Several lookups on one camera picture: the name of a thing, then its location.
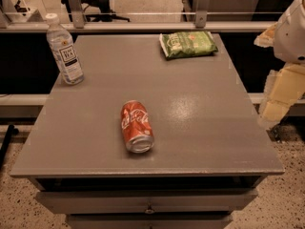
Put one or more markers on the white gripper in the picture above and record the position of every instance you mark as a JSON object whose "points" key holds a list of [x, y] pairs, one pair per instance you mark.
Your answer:
{"points": [[291, 35]]}

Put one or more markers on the red coke can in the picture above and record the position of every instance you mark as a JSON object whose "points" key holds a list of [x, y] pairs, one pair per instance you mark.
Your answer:
{"points": [[136, 128]]}

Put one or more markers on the green jalapeno chip bag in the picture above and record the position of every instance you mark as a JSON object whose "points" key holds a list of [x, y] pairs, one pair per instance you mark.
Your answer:
{"points": [[185, 44]]}

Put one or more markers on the grey cabinet top drawer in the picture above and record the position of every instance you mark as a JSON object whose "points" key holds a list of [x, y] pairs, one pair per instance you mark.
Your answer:
{"points": [[146, 202]]}

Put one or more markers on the grey cabinet drawer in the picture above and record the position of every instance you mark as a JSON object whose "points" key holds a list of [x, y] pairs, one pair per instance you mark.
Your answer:
{"points": [[146, 202], [194, 221]]}

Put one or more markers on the black office chair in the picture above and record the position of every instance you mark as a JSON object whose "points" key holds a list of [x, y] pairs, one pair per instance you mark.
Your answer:
{"points": [[98, 0]]}

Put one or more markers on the clear tea bottle white label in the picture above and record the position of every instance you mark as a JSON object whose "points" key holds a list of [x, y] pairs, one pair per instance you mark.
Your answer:
{"points": [[63, 50]]}

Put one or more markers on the black pole at left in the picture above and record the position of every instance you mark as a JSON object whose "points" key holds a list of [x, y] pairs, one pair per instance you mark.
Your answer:
{"points": [[12, 130]]}

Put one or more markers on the metal railing frame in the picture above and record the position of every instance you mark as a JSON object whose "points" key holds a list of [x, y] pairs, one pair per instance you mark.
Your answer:
{"points": [[211, 15]]}

